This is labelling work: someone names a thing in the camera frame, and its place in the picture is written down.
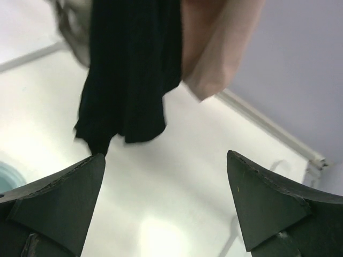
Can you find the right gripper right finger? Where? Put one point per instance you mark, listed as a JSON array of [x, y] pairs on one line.
[[279, 217]]

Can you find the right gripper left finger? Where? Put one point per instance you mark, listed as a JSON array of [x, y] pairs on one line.
[[51, 216]]

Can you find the black underwear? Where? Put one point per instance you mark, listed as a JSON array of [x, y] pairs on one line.
[[135, 59]]

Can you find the pink underwear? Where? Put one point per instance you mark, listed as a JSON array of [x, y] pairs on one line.
[[215, 37]]

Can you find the grey underwear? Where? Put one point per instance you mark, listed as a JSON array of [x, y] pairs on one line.
[[73, 21]]

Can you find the teal plastic basin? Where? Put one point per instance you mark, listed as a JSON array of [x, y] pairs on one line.
[[10, 178]]

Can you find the white drying rack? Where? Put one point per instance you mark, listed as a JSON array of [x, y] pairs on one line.
[[309, 176]]

